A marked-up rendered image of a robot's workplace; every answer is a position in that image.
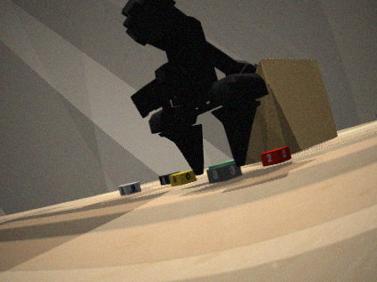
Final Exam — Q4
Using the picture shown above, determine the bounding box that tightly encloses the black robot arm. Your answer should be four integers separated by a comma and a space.
122, 0, 258, 118

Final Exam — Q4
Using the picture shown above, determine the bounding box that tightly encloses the red block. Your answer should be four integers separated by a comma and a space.
260, 146, 292, 166

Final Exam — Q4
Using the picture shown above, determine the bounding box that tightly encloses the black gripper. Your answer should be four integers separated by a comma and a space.
148, 49, 269, 176

